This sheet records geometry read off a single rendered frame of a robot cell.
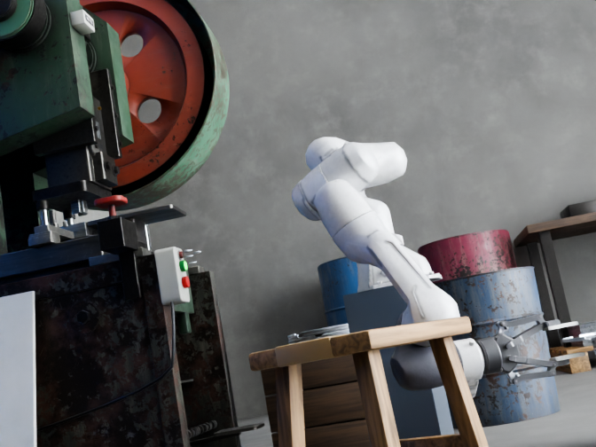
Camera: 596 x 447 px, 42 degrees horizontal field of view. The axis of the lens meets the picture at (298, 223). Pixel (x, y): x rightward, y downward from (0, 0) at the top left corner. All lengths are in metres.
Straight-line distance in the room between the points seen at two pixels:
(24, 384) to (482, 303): 1.42
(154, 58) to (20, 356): 1.20
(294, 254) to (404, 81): 1.46
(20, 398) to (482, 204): 4.02
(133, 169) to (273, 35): 3.41
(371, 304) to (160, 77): 1.17
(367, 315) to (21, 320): 0.85
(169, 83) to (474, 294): 1.23
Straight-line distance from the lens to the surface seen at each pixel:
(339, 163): 1.76
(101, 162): 2.26
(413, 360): 1.62
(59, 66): 2.22
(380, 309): 1.99
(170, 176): 2.59
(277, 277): 5.48
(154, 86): 2.72
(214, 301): 2.37
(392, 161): 2.05
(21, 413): 1.97
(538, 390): 2.66
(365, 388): 1.19
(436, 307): 1.56
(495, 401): 2.61
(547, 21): 5.87
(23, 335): 2.01
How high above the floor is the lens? 0.30
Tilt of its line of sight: 10 degrees up
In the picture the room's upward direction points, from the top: 10 degrees counter-clockwise
